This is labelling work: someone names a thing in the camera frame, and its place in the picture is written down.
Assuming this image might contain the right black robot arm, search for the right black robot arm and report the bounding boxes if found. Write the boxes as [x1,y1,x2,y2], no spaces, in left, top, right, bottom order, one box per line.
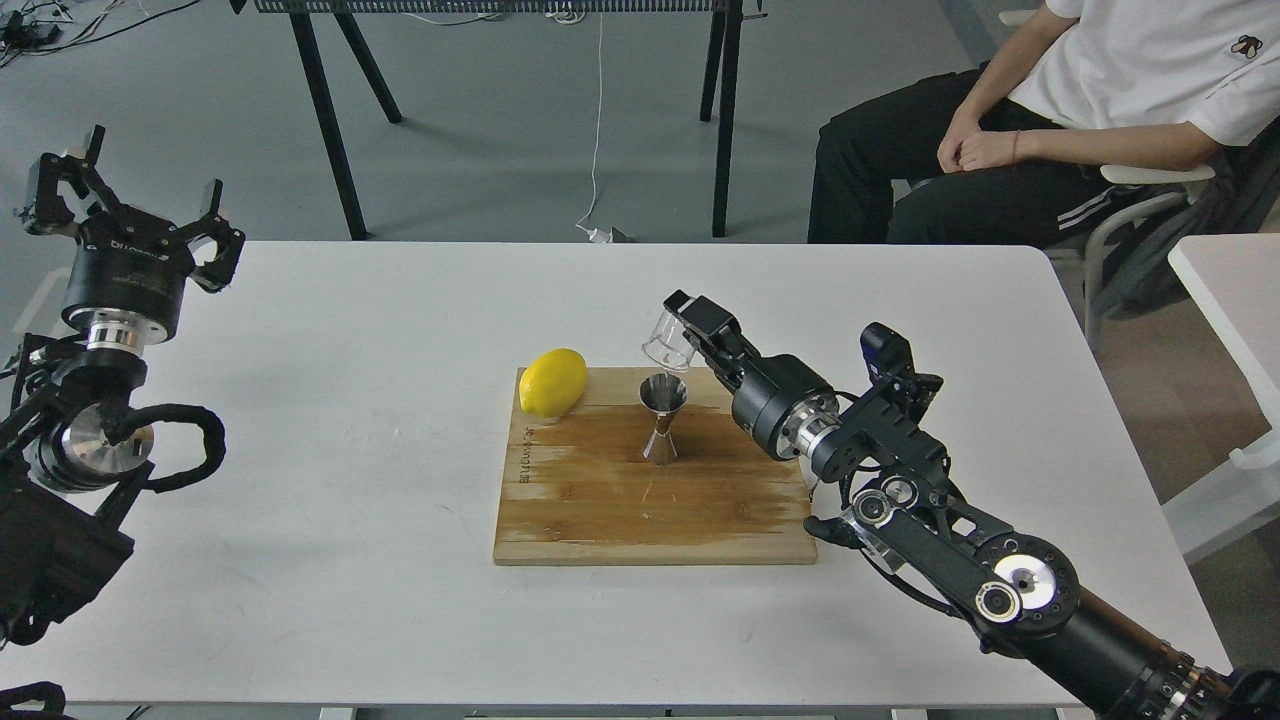
[663,291,1277,719]

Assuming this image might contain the steel jigger measuring cup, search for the steel jigger measuring cup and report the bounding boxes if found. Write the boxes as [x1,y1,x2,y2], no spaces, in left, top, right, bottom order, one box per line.
[639,372,689,466]

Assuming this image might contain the white hanging cable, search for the white hanging cable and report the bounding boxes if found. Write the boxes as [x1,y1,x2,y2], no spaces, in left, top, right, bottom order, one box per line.
[576,12,637,243]

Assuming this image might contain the black cables on floor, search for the black cables on floor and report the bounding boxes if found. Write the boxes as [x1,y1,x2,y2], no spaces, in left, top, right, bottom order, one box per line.
[0,0,206,70]

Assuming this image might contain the white side table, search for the white side table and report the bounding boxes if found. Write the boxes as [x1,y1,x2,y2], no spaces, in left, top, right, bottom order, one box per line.
[1162,232,1280,565]

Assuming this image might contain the black metal frame table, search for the black metal frame table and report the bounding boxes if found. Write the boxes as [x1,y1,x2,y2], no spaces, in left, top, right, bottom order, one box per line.
[230,0,769,243]

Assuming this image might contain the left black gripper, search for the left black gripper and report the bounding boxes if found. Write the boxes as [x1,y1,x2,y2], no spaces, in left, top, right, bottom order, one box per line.
[17,126,247,348]

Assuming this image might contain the wooden cutting board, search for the wooden cutting board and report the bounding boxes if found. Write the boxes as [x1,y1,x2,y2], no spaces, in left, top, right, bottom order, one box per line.
[492,366,817,566]

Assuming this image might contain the small clear glass cup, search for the small clear glass cup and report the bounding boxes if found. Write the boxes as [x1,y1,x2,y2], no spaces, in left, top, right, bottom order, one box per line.
[641,310,698,374]

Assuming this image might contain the seated person white shirt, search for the seated person white shirt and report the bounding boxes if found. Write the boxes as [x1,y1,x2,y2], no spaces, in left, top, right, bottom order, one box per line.
[806,1,1279,249]

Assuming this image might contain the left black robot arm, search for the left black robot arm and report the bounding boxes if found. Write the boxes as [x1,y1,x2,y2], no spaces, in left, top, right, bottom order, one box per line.
[1,126,244,646]

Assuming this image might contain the yellow lemon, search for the yellow lemon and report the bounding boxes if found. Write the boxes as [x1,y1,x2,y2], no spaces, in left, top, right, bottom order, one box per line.
[518,348,588,419]

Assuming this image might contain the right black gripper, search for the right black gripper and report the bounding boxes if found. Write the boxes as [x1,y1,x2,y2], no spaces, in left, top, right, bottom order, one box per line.
[663,290,838,461]

